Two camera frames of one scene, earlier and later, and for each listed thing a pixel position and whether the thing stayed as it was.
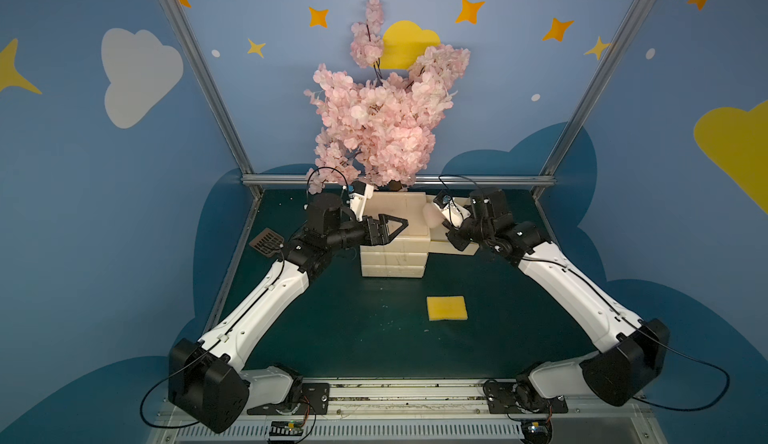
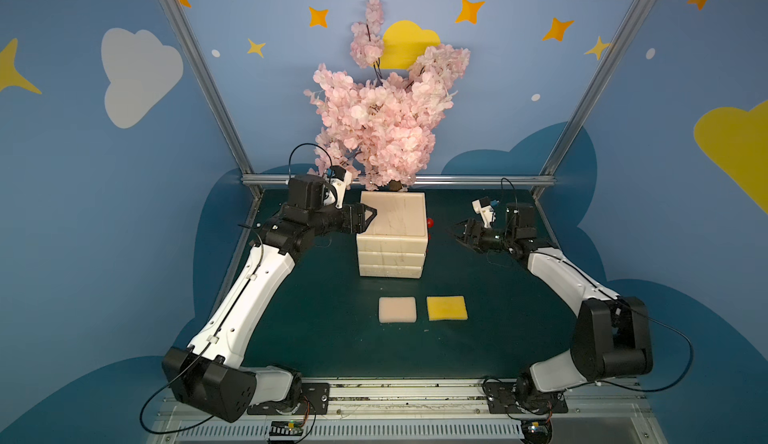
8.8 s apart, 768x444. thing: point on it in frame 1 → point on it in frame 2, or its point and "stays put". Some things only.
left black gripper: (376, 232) → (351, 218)
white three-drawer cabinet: (406, 255) stays put
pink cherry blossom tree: (379, 131) stays put
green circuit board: (286, 428) stays put
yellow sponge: (447, 308) stays put
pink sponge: (434, 217) → (397, 309)
